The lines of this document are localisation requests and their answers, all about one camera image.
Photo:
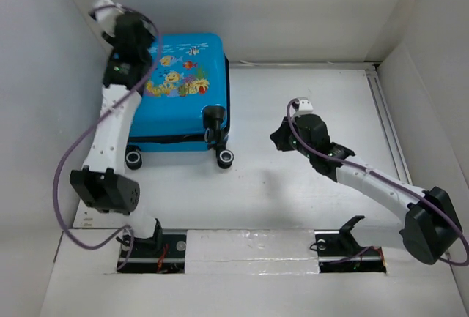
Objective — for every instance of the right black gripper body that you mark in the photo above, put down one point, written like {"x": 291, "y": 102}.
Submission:
{"x": 296, "y": 146}

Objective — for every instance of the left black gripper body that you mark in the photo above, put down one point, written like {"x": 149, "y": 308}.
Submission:
{"x": 146, "y": 56}

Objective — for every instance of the blue kids suitcase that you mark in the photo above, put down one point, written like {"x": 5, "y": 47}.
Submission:
{"x": 186, "y": 103}

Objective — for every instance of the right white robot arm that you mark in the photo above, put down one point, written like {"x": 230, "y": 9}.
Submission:
{"x": 430, "y": 223}

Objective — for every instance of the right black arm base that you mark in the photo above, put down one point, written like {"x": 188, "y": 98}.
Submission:
{"x": 338, "y": 251}

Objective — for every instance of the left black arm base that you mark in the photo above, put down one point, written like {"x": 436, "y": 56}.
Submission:
{"x": 163, "y": 254}

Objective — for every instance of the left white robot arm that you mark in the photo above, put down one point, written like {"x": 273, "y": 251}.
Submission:
{"x": 101, "y": 182}

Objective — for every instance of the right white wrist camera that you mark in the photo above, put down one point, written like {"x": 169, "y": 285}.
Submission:
{"x": 302, "y": 106}

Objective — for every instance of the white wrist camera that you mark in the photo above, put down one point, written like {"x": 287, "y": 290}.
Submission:
{"x": 302, "y": 106}
{"x": 105, "y": 14}

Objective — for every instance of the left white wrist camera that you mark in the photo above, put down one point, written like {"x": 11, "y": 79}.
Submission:
{"x": 105, "y": 14}

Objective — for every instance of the white cable tie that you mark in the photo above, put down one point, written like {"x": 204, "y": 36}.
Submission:
{"x": 250, "y": 63}

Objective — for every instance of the aluminium frame rail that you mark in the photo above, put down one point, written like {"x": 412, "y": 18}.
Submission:
{"x": 384, "y": 115}

